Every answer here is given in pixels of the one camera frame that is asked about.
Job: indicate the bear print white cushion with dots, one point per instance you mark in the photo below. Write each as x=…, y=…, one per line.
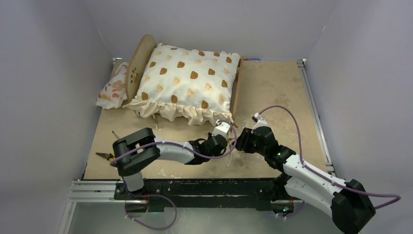
x=187, y=80

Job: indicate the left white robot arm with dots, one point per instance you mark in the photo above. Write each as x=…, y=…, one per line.
x=136, y=151

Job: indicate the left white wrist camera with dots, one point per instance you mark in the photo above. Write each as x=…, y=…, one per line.
x=222, y=128

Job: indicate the wooden pet bed frame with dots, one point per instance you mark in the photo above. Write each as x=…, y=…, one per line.
x=140, y=64

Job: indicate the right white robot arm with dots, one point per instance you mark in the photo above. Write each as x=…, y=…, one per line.
x=343, y=201

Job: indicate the floral print small pillow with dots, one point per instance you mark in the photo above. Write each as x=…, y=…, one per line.
x=114, y=92

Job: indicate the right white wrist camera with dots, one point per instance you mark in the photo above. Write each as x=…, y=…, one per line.
x=259, y=121

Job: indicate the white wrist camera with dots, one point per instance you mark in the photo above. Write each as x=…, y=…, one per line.
x=222, y=128
x=259, y=121

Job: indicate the yellow handled pliers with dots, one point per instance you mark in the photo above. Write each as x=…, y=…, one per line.
x=107, y=156

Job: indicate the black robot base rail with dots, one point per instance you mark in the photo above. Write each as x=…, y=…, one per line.
x=157, y=194

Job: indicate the aluminium table frame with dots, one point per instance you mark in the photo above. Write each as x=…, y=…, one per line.
x=92, y=209

